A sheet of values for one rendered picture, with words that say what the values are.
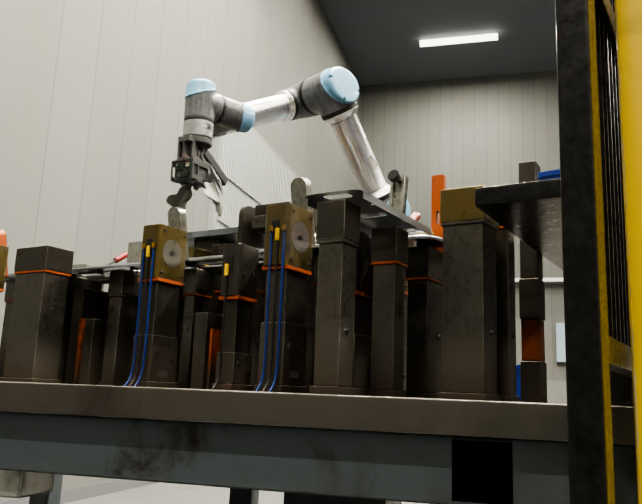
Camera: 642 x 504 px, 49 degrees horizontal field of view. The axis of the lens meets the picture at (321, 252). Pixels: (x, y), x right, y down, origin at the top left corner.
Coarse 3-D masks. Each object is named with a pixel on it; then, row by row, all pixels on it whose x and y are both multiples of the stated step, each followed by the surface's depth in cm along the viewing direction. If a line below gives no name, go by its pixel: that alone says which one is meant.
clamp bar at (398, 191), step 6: (390, 174) 163; (396, 174) 162; (402, 174) 165; (390, 180) 163; (396, 180) 163; (402, 180) 164; (390, 186) 165; (396, 186) 166; (402, 186) 164; (390, 192) 165; (396, 192) 165; (402, 192) 163; (390, 198) 164; (396, 198) 164; (402, 198) 162; (390, 204) 164; (396, 204) 164; (402, 204) 162; (402, 210) 162
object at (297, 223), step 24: (288, 216) 130; (312, 216) 136; (288, 240) 129; (264, 264) 130; (288, 264) 128; (288, 288) 128; (288, 312) 128; (264, 336) 128; (288, 336) 127; (264, 360) 125; (288, 360) 126; (264, 384) 126; (288, 384) 126
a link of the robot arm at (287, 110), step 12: (276, 96) 211; (288, 96) 212; (264, 108) 205; (276, 108) 208; (288, 108) 212; (300, 108) 214; (264, 120) 206; (276, 120) 211; (288, 120) 215; (228, 132) 197
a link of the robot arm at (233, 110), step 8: (224, 104) 179; (232, 104) 181; (240, 104) 183; (224, 112) 179; (232, 112) 180; (240, 112) 182; (248, 112) 184; (224, 120) 180; (232, 120) 181; (240, 120) 183; (248, 120) 184; (216, 128) 186; (224, 128) 185; (232, 128) 184; (240, 128) 184; (248, 128) 186
